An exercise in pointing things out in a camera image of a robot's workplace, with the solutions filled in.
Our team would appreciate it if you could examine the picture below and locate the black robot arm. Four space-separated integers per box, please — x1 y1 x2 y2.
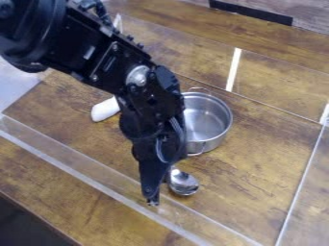
0 0 186 206

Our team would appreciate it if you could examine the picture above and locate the green handled metal spoon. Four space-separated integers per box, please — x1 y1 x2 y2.
166 165 199 196

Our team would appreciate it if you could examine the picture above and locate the clear acrylic enclosure wall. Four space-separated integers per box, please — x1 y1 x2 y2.
0 12 329 246

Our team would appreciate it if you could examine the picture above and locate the white red toy mushroom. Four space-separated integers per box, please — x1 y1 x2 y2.
91 97 121 122

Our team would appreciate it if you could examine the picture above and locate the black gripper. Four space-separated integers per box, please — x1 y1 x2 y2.
119 110 186 207

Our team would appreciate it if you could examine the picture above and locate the black baseboard strip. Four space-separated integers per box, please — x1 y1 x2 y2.
209 0 293 26

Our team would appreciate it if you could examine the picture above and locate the small steel pot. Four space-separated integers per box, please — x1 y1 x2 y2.
182 87 233 156

